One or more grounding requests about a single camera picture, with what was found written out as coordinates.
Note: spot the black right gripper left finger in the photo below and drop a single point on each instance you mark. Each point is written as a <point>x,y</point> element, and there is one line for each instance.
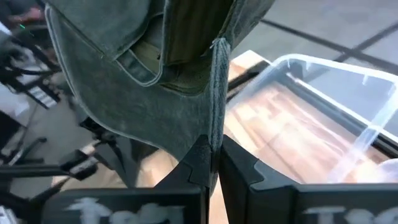
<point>186,199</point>

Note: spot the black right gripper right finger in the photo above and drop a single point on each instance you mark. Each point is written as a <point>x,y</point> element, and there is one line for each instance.
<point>258,202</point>

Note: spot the dark green cap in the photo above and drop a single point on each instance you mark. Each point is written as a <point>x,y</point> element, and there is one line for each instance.
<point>130,102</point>

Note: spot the clear plastic storage bin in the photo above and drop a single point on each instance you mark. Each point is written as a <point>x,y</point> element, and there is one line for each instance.
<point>311,124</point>

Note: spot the black box with white label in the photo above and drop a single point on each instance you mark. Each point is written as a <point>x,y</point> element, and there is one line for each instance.
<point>79,165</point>

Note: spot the black cabinet with white labels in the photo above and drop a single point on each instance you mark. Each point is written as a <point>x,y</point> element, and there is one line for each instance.
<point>40,93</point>

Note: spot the person's hand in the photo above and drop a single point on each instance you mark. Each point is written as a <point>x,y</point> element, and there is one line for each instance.
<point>28,16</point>

